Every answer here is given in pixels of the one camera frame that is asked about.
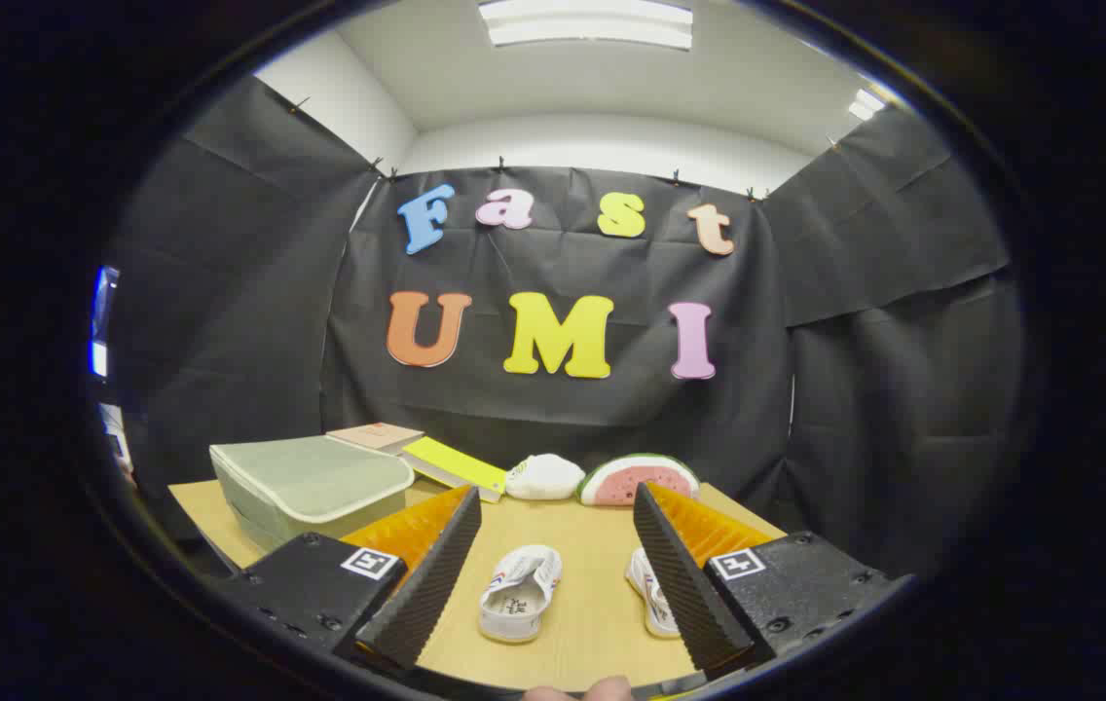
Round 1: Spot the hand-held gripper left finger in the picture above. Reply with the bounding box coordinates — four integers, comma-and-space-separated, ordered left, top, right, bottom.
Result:
212, 484, 484, 673

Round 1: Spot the watermelon slice plush toy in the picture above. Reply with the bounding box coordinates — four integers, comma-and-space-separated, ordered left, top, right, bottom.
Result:
577, 453, 702, 508

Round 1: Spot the long ceiling light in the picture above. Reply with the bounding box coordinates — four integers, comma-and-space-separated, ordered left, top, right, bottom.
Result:
477, 0, 695, 52

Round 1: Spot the yellow book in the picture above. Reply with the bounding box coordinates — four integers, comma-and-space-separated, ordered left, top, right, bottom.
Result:
401, 436, 508, 504

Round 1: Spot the white plush toy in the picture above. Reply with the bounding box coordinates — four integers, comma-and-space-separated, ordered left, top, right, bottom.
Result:
504, 453, 587, 501

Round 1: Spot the black backdrop cloth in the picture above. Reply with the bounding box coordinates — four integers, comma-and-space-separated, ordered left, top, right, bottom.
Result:
110, 73, 1026, 585

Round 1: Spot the white canvas shoe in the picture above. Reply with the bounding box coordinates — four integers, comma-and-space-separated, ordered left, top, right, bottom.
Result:
478, 544, 564, 645
624, 546, 682, 640

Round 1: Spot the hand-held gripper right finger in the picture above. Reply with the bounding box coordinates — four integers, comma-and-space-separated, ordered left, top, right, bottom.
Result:
633, 481, 916, 681

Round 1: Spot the green fabric box lid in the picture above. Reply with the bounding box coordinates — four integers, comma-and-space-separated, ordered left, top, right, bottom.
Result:
209, 434, 416, 519

